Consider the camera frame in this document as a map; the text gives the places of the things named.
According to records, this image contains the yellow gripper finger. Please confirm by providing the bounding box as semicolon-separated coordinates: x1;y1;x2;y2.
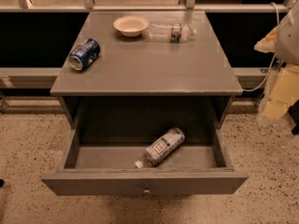
257;64;299;125
254;27;278;53

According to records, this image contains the blue labelled plastic bottle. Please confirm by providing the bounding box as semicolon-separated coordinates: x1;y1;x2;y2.
135;128;185;168

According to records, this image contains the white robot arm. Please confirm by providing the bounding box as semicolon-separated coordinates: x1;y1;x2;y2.
254;2;299;125

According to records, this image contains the clear plastic water bottle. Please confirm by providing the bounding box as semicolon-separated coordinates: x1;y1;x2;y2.
144;23;196;43

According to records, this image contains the open grey drawer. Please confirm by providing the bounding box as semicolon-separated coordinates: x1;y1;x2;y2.
40;105;249;197

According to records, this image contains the grey wooden cabinet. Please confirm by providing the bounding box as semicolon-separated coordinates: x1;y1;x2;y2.
50;9;244;131

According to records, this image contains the white paper bowl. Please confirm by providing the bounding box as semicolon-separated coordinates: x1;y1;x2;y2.
113;16;149;37

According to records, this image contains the blue soda can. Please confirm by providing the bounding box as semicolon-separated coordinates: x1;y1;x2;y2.
69;38;101;71

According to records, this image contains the white cable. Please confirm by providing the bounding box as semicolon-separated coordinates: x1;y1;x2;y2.
242;1;280;93

